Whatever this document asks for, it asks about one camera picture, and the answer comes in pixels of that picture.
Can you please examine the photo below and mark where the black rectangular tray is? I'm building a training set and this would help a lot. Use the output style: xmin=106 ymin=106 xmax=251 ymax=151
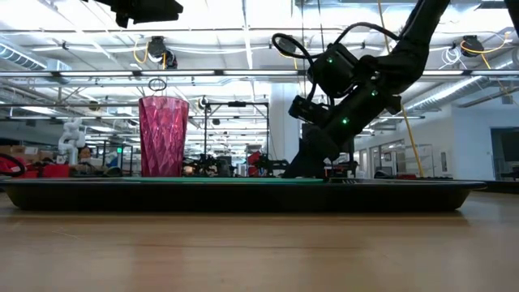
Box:
xmin=0 ymin=177 xmax=487 ymax=213

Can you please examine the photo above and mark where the person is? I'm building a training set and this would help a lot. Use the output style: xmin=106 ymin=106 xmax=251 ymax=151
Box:
xmin=77 ymin=145 xmax=103 ymax=168

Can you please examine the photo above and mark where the black red wheel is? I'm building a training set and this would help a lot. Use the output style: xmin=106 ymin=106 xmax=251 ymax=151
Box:
xmin=0 ymin=152 xmax=28 ymax=178

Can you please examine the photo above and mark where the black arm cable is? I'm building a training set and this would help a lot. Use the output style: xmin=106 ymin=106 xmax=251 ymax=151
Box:
xmin=271 ymin=21 xmax=401 ymax=62

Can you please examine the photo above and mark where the black metal frame rig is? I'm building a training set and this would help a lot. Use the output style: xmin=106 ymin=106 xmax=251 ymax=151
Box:
xmin=202 ymin=101 xmax=271 ymax=178

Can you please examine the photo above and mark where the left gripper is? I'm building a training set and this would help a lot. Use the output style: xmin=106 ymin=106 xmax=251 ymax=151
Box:
xmin=83 ymin=0 xmax=184 ymax=29

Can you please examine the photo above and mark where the red machine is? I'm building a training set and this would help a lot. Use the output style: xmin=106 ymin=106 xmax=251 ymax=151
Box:
xmin=247 ymin=151 xmax=265 ymax=177

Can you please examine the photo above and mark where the pink faceted plastic cup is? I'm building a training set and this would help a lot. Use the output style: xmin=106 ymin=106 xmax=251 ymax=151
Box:
xmin=138 ymin=95 xmax=191 ymax=178

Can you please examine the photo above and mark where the red box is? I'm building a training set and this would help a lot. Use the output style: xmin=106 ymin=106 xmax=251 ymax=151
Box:
xmin=40 ymin=163 xmax=71 ymax=178

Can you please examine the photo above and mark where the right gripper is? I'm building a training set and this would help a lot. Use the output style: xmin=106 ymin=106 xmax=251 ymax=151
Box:
xmin=281 ymin=101 xmax=376 ymax=179

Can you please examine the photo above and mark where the black hanging ring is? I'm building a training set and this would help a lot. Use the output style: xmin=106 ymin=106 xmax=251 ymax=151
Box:
xmin=147 ymin=77 xmax=168 ymax=92

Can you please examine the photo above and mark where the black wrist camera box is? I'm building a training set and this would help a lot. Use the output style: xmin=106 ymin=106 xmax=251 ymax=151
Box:
xmin=288 ymin=95 xmax=330 ymax=125

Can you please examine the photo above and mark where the yellow cable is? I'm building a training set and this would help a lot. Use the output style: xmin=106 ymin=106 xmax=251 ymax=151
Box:
xmin=376 ymin=0 xmax=426 ymax=178

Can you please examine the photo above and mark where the metal ventilation duct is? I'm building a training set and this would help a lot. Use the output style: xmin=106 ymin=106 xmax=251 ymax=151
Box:
xmin=0 ymin=41 xmax=72 ymax=75

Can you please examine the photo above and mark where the black ceiling cable reel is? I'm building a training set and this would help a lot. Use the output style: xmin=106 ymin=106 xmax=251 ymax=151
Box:
xmin=461 ymin=35 xmax=486 ymax=58
xmin=146 ymin=36 xmax=168 ymax=60
xmin=278 ymin=36 xmax=300 ymax=56

